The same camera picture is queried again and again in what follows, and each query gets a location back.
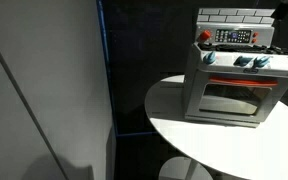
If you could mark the grey toy stove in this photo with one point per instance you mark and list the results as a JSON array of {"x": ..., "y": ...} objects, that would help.
[{"x": 229, "y": 100}]

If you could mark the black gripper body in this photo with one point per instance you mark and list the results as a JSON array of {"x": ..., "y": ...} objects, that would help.
[{"x": 284, "y": 10}]

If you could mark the blue edge strip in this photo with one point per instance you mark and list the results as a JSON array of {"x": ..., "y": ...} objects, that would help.
[{"x": 108, "y": 63}]

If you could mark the white table pedestal base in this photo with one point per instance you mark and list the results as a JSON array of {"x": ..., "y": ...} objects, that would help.
[{"x": 180, "y": 170}]

